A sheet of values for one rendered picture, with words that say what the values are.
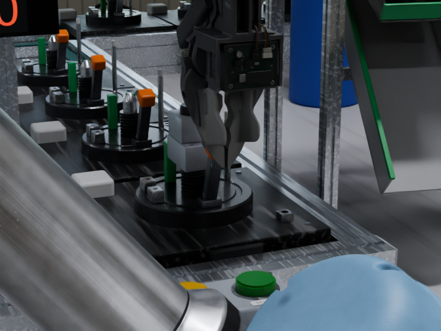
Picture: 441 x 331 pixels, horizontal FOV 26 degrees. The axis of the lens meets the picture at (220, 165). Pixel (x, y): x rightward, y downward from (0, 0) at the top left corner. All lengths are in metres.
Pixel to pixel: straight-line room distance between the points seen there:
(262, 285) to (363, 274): 0.37
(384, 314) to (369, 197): 0.97
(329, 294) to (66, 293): 0.16
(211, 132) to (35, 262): 0.43
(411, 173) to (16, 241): 0.66
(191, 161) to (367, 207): 0.45
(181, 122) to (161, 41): 1.25
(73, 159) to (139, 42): 1.01
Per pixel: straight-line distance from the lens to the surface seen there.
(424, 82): 1.23
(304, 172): 1.61
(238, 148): 1.02
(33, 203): 0.59
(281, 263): 1.01
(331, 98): 1.21
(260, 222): 1.09
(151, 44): 2.32
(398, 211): 1.45
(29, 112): 1.58
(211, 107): 0.98
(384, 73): 1.22
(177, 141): 1.10
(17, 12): 1.12
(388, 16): 1.10
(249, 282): 0.94
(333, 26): 1.19
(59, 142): 1.41
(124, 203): 1.15
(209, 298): 0.65
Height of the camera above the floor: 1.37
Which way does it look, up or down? 18 degrees down
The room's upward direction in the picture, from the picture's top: straight up
